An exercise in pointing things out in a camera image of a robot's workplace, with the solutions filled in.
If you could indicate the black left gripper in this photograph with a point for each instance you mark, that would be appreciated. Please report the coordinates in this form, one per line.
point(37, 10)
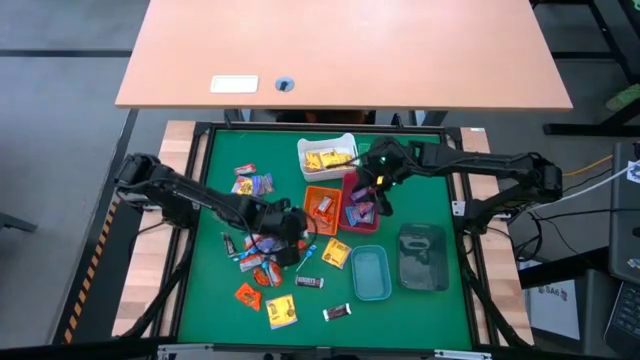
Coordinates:
point(280, 222)

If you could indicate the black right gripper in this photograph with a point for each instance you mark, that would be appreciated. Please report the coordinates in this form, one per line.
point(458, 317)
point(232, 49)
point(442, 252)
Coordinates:
point(392, 162)

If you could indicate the orange candy packet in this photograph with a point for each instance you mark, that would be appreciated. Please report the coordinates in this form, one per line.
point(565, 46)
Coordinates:
point(275, 274)
point(248, 296)
point(261, 276)
point(302, 245)
point(324, 216)

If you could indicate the blue lollipop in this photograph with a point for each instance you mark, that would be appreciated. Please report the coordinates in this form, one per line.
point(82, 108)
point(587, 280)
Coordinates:
point(245, 254)
point(311, 249)

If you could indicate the blue red candy packet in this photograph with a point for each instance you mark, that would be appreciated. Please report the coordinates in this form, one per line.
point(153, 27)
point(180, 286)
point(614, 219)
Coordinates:
point(357, 214)

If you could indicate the brown Hershey's chocolate bar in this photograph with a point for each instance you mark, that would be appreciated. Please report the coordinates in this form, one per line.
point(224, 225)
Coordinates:
point(309, 281)

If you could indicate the black candy bar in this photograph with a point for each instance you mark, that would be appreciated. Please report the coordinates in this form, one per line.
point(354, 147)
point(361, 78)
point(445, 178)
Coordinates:
point(229, 244)

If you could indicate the small brown chocolate bar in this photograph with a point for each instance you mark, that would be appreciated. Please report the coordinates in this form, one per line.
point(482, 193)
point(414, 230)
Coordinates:
point(336, 312)

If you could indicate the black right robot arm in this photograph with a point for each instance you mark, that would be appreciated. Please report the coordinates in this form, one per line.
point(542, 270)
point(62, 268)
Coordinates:
point(475, 162)

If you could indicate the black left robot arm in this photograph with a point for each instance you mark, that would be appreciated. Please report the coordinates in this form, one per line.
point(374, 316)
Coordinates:
point(200, 197)

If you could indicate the red white candy packet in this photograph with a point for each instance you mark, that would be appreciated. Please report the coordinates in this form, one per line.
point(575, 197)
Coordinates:
point(251, 262)

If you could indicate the yellow red candy packet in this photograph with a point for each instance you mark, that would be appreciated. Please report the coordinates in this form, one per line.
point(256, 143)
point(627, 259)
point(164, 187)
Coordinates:
point(243, 186)

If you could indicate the red plastic bin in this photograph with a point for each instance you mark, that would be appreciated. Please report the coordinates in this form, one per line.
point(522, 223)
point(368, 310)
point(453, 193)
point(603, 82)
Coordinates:
point(347, 200)

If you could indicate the orange plastic basket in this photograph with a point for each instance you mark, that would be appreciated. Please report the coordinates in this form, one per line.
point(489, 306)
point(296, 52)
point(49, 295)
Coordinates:
point(312, 196)

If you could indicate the teal plastic bin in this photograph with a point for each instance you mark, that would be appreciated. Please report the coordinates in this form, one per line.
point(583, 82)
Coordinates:
point(371, 275)

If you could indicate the dark translucent plastic bin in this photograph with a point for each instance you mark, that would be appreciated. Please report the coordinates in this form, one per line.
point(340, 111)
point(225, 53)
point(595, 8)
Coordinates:
point(422, 270)

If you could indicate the white plastic bin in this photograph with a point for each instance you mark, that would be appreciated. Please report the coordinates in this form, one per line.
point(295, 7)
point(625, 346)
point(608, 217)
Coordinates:
point(320, 142)

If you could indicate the green table mat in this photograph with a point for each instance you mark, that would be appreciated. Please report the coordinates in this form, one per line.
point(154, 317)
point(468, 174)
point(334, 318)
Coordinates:
point(425, 310)

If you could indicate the light wooden desk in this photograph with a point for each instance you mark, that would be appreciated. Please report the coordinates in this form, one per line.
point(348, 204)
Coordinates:
point(350, 50)

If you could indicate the black yellow hazard floor plate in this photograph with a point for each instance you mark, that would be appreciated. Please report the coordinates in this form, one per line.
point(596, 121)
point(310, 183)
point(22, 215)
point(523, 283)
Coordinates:
point(115, 260)

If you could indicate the white rectangular desk plate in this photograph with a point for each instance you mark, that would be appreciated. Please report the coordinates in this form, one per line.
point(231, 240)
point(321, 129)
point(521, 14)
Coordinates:
point(234, 84)

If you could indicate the grey computer case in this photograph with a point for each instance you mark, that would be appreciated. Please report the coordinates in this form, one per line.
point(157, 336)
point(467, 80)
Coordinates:
point(625, 225)

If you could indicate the person's foot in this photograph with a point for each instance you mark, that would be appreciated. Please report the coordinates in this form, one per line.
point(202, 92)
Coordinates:
point(622, 95)

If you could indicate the black floor stand leg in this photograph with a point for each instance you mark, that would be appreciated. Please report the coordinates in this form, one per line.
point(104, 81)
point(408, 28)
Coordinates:
point(20, 223)

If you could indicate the black aluminium table frame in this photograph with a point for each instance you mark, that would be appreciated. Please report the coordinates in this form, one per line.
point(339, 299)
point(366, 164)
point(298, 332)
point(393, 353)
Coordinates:
point(300, 126)

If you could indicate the silver aluminium bracket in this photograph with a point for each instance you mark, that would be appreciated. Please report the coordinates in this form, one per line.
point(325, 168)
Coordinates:
point(460, 355)
point(185, 350)

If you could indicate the black neighbouring desk frame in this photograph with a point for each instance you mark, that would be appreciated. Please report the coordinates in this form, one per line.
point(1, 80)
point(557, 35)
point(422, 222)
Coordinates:
point(575, 129)

